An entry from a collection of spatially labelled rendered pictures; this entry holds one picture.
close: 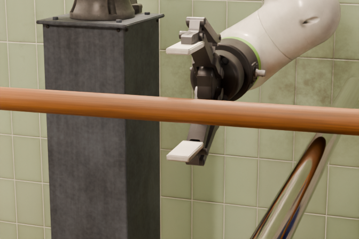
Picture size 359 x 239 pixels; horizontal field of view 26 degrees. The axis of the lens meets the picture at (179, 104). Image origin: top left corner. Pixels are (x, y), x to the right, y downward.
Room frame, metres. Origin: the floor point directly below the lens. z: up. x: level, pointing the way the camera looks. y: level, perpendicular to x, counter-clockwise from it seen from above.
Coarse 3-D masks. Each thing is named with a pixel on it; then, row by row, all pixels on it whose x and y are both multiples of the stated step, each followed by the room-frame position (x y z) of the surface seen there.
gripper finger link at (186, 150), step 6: (180, 144) 0.99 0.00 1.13; (186, 144) 0.99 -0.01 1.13; (192, 144) 0.99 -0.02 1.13; (198, 144) 0.99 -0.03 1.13; (174, 150) 0.96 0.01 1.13; (180, 150) 0.96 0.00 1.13; (186, 150) 0.96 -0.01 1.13; (192, 150) 0.96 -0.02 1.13; (198, 150) 0.97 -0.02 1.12; (168, 156) 0.94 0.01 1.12; (174, 156) 0.94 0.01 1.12; (180, 156) 0.94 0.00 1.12; (186, 156) 0.93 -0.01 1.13; (192, 156) 0.95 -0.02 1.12
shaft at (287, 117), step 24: (0, 96) 0.96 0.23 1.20; (24, 96) 0.95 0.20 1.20; (48, 96) 0.95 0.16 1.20; (72, 96) 0.94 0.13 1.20; (96, 96) 0.93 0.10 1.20; (120, 96) 0.92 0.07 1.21; (144, 96) 0.92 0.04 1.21; (144, 120) 0.91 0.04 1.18; (168, 120) 0.90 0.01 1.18; (192, 120) 0.89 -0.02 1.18; (216, 120) 0.88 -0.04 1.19; (240, 120) 0.87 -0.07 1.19; (264, 120) 0.86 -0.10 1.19; (288, 120) 0.85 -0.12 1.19; (312, 120) 0.84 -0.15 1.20; (336, 120) 0.84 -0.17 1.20
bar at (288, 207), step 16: (352, 80) 1.17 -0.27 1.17; (352, 96) 1.08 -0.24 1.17; (320, 144) 0.82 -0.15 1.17; (336, 144) 0.87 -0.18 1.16; (304, 160) 0.76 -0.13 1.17; (320, 160) 0.77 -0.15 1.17; (288, 176) 0.72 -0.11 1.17; (304, 176) 0.71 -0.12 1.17; (320, 176) 0.75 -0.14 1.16; (288, 192) 0.66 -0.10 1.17; (304, 192) 0.68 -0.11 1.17; (272, 208) 0.63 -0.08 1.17; (288, 208) 0.63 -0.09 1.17; (304, 208) 0.66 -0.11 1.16; (272, 224) 0.59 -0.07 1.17; (288, 224) 0.60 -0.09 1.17
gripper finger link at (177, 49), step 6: (180, 42) 0.99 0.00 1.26; (198, 42) 0.99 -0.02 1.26; (204, 42) 1.00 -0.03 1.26; (168, 48) 0.94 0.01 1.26; (174, 48) 0.94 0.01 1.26; (180, 48) 0.94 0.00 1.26; (186, 48) 0.94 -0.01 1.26; (192, 48) 0.95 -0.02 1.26; (198, 48) 0.97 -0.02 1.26; (180, 54) 0.94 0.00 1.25; (186, 54) 0.93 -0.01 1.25
